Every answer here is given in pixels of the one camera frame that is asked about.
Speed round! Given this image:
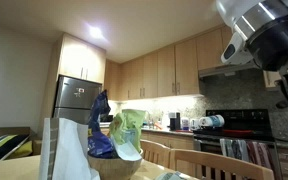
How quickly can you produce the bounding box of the stainless steel refrigerator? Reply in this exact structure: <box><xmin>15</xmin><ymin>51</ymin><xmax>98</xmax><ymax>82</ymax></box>
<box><xmin>52</xmin><ymin>74</ymin><xmax>103</xmax><ymax>127</ymax></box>

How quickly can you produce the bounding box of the wooden upper cabinet row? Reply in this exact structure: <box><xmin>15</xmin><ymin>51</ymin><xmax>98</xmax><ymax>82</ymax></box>
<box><xmin>103</xmin><ymin>24</ymin><xmax>233</xmax><ymax>102</ymax></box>

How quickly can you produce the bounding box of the white jar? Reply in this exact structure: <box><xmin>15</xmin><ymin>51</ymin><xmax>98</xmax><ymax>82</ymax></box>
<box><xmin>181</xmin><ymin>117</ymin><xmax>190</xmax><ymax>131</ymax></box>

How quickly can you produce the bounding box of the curved wooden chair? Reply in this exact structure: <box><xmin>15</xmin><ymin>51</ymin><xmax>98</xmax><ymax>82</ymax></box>
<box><xmin>140</xmin><ymin>139</ymin><xmax>172</xmax><ymax>168</ymax></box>
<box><xmin>168</xmin><ymin>148</ymin><xmax>275</xmax><ymax>180</ymax></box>

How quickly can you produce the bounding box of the white paper bag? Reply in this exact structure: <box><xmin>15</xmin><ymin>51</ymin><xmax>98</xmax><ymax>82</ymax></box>
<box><xmin>38</xmin><ymin>117</ymin><xmax>101</xmax><ymax>180</ymax></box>

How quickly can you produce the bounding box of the red striped dish towel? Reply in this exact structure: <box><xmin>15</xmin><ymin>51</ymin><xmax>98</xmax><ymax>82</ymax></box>
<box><xmin>247</xmin><ymin>140</ymin><xmax>276</xmax><ymax>169</ymax></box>

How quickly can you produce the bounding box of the yellow pillow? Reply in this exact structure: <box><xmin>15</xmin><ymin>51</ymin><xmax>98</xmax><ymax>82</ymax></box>
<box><xmin>7</xmin><ymin>140</ymin><xmax>34</xmax><ymax>160</ymax></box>

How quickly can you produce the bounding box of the black kitchen stove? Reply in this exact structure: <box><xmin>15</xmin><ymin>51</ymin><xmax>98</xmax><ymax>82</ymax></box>
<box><xmin>193</xmin><ymin>108</ymin><xmax>280</xmax><ymax>180</ymax></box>

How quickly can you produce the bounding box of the grey striped dish towel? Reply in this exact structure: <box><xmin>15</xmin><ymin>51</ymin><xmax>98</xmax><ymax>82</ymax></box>
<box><xmin>219</xmin><ymin>138</ymin><xmax>250</xmax><ymax>162</ymax></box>

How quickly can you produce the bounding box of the blue snack bag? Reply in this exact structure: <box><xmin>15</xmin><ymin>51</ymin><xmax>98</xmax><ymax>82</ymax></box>
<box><xmin>87</xmin><ymin>89</ymin><xmax>118</xmax><ymax>159</ymax></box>

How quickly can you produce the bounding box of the green popcorn bag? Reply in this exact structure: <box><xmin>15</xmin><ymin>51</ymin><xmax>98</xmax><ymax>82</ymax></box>
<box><xmin>108</xmin><ymin>109</ymin><xmax>147</xmax><ymax>153</ymax></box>

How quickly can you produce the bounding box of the black countertop appliance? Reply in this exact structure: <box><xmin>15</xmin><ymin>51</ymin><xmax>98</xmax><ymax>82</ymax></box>
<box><xmin>99</xmin><ymin>114</ymin><xmax>115</xmax><ymax>124</ymax></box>

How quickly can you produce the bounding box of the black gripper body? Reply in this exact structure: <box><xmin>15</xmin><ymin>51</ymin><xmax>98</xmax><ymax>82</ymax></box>
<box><xmin>247</xmin><ymin>13</ymin><xmax>288</xmax><ymax>72</ymax></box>

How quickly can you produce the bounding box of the black coffee maker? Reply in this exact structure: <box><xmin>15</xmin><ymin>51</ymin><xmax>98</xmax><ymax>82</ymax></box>
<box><xmin>168</xmin><ymin>111</ymin><xmax>182</xmax><ymax>131</ymax></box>

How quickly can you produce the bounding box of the paper towel roll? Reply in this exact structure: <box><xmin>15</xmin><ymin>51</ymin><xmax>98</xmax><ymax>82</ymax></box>
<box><xmin>198</xmin><ymin>114</ymin><xmax>226</xmax><ymax>129</ymax></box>

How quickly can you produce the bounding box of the striped pillow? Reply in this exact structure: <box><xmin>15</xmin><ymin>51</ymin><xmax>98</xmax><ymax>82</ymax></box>
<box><xmin>0</xmin><ymin>134</ymin><xmax>31</xmax><ymax>167</ymax></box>

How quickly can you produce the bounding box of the wooden cabinet with two handles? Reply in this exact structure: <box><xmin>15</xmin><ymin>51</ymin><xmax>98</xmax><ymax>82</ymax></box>
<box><xmin>57</xmin><ymin>32</ymin><xmax>107</xmax><ymax>84</ymax></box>

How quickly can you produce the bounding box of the wooden bowl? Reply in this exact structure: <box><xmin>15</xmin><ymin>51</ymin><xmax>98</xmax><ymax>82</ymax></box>
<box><xmin>87</xmin><ymin>149</ymin><xmax>144</xmax><ymax>180</ymax></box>

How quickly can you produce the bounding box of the ceiling light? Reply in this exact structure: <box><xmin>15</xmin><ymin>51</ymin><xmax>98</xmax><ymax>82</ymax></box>
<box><xmin>83</xmin><ymin>23</ymin><xmax>109</xmax><ymax>44</ymax></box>

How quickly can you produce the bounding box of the green striped cloth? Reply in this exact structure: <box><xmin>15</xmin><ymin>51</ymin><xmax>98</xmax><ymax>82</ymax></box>
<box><xmin>155</xmin><ymin>170</ymin><xmax>187</xmax><ymax>180</ymax></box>

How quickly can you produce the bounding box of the white mug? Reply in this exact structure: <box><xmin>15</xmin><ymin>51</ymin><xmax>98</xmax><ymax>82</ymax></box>
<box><xmin>189</xmin><ymin>118</ymin><xmax>201</xmax><ymax>132</ymax></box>

